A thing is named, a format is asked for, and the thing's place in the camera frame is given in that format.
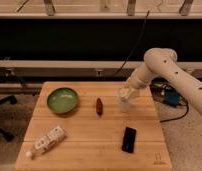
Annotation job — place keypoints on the red chili pepper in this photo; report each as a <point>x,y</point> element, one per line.
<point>99,106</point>

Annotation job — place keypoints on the green ceramic bowl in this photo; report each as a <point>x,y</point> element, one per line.
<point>62,100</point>

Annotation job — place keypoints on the black rectangular phone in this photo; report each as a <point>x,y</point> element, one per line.
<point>129,140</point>

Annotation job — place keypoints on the wooden cutting board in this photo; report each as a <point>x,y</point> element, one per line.
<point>94,142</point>

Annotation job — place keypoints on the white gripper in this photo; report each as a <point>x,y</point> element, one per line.
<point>125,93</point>

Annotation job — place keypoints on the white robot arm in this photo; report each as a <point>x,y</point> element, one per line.
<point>162,62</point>

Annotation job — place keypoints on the translucent white cup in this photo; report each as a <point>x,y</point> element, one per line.
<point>124,101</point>

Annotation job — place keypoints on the blue power box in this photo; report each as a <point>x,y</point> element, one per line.
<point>171,97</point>

